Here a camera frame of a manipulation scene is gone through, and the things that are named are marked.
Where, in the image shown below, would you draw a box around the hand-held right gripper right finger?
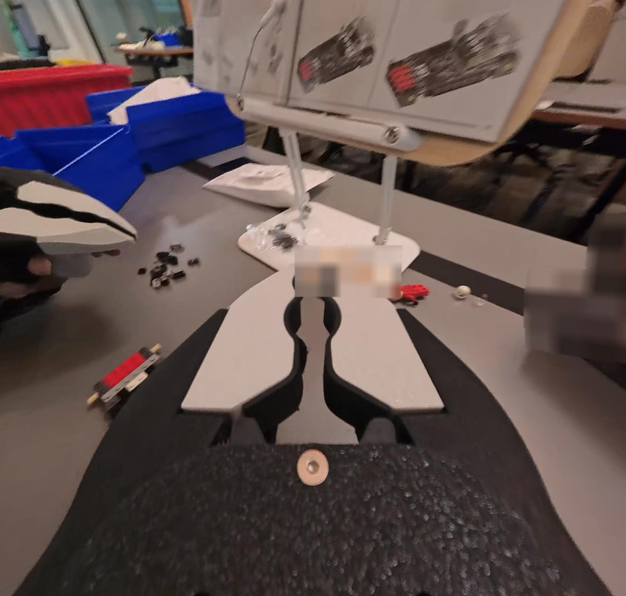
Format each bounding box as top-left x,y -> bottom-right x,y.
323,297 -> 445,444

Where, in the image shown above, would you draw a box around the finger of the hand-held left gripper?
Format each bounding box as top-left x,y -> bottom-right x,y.
16,182 -> 139,238
0,209 -> 137,258

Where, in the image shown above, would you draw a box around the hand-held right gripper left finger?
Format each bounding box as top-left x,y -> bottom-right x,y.
181,269 -> 307,444

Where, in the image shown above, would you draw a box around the small brick pieces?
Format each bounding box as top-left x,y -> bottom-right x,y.
138,244 -> 200,289

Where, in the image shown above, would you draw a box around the brick car chassis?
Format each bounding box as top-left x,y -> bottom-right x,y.
87,344 -> 163,408

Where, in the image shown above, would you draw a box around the grey instruction booklet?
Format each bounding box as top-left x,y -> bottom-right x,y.
188,0 -> 583,144

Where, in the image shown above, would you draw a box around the white book stand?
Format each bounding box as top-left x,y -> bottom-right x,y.
238,0 -> 422,271

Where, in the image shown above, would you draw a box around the grey desk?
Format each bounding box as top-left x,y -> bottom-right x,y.
0,146 -> 626,596

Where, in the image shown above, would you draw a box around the red plastic bin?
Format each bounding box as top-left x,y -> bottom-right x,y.
0,65 -> 134,138

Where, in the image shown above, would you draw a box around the clear bag of black gears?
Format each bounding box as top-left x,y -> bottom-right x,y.
247,222 -> 302,253

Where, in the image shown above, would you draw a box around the white printed paper sheet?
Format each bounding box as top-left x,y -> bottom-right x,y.
108,78 -> 201,125

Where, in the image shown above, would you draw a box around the long wooden work table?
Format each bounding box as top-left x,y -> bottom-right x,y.
115,43 -> 194,69

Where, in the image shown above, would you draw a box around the white printed paper bag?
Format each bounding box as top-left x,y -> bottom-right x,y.
203,163 -> 335,209

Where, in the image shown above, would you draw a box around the brown edged grey table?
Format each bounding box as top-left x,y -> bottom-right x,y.
533,80 -> 626,127

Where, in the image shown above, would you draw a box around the tan moulded chair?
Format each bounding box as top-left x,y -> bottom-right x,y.
555,0 -> 619,83

